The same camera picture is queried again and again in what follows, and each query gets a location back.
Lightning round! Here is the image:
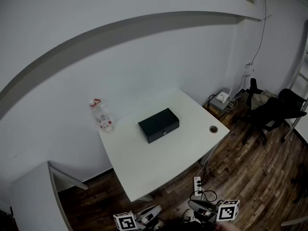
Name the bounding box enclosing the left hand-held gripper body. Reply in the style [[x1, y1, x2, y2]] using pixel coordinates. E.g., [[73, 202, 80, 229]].
[[113, 208, 157, 231]]

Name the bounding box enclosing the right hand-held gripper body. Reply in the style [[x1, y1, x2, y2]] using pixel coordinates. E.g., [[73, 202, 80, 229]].
[[195, 199, 241, 223]]

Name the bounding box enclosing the black drawer box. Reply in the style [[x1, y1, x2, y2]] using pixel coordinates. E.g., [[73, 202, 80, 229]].
[[138, 107, 180, 141]]

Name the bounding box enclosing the person's right forearm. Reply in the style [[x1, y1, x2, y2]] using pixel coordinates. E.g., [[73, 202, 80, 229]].
[[215, 221, 239, 231]]

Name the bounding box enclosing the person's right white shoe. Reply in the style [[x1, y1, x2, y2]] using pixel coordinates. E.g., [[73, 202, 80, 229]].
[[181, 208, 197, 223]]

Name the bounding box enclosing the person's white shoe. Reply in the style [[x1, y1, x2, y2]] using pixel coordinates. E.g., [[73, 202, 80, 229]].
[[181, 208, 197, 223], [149, 219, 166, 230]]

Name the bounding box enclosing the person's left white shoe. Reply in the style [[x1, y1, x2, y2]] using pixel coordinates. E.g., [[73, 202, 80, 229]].
[[149, 219, 166, 230]]

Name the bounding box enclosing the white power strip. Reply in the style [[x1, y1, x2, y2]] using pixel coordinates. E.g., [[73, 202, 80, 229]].
[[193, 176, 205, 197]]

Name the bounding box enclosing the person's black clothing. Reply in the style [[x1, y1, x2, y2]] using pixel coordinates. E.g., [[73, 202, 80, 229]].
[[166, 221, 217, 231]]

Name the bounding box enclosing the white panel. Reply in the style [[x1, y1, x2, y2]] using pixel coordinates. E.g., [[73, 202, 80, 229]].
[[281, 217, 308, 227]]

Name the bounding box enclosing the brown cardboard box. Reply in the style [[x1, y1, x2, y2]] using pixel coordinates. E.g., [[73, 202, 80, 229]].
[[203, 102, 235, 126]]

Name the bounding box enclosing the white cabinet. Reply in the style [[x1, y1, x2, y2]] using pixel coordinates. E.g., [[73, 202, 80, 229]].
[[11, 161, 89, 231]]

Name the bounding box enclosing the grey metal box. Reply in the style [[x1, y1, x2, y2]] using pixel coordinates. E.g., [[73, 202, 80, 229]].
[[208, 88, 233, 112]]

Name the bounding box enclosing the white router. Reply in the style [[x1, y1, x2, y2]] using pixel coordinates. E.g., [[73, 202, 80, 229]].
[[216, 88, 233, 103]]

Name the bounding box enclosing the beige cloth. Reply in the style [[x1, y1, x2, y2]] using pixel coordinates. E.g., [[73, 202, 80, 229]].
[[251, 90, 278, 110]]

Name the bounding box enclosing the black floor cable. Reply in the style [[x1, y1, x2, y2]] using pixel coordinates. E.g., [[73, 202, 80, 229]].
[[190, 161, 218, 203]]

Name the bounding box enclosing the clear plastic bottle red strap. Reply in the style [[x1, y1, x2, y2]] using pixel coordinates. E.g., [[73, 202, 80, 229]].
[[89, 98, 115, 134]]

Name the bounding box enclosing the tangle of white cables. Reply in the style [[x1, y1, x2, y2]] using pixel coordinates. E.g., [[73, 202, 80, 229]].
[[225, 96, 244, 112]]

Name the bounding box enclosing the thin grey wall cable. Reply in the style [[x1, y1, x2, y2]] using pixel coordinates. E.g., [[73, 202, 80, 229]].
[[251, 0, 268, 66]]

